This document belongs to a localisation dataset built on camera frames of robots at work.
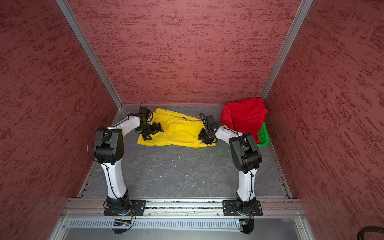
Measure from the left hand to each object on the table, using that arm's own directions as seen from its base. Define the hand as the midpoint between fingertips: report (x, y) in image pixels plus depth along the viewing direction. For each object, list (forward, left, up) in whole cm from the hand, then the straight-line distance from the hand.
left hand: (158, 135), depth 99 cm
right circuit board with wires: (-49, -51, -4) cm, 71 cm away
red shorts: (+14, -61, +6) cm, 63 cm away
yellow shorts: (+6, -12, -2) cm, 14 cm away
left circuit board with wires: (-48, +12, -5) cm, 50 cm away
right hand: (-4, -27, 0) cm, 27 cm away
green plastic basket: (-3, -69, +7) cm, 69 cm away
